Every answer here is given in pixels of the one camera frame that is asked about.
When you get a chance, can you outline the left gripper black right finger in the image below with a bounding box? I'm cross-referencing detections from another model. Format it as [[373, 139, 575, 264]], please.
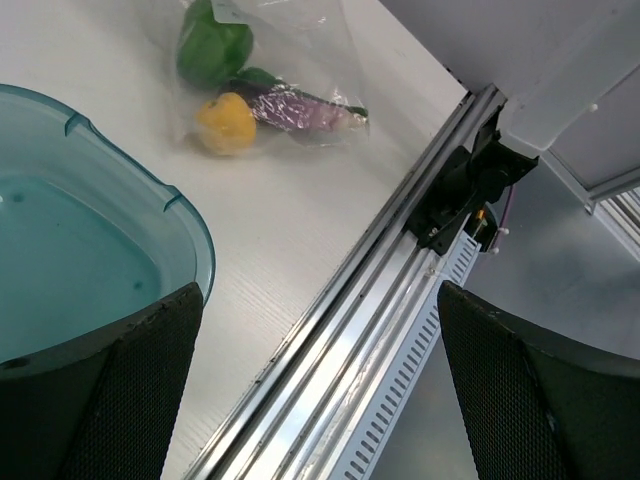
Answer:
[[437, 281, 639, 479]]

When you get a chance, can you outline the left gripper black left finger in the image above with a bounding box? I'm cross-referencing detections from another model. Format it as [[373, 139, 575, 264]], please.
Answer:
[[1, 282, 204, 479]]

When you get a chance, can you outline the yellow toy orange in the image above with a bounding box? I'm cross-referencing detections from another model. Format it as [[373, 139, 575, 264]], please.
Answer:
[[194, 92, 257, 156]]

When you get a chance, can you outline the clear zip top bag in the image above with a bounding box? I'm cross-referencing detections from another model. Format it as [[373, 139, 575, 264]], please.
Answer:
[[167, 1, 370, 157]]

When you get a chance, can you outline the small green toy chili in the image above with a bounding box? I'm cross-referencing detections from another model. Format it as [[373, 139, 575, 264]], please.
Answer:
[[234, 67, 369, 118]]

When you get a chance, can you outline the green toy bell pepper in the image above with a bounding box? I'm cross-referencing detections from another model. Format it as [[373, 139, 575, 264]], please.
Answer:
[[176, 1, 254, 89]]

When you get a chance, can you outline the purple toy eggplant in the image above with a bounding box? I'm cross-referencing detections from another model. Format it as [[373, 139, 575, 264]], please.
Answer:
[[244, 89, 358, 132]]

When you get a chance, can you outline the teal plastic tray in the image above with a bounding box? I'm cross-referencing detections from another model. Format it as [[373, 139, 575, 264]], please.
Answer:
[[1, 85, 216, 361]]

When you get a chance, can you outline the white slotted cable duct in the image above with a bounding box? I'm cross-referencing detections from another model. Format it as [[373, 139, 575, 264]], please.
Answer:
[[326, 232, 479, 480]]

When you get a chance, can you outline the aluminium rail base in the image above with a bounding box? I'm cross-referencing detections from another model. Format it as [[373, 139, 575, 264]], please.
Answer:
[[187, 85, 504, 479]]

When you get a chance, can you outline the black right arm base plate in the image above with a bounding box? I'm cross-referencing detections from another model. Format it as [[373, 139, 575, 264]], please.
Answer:
[[405, 140, 539, 255]]

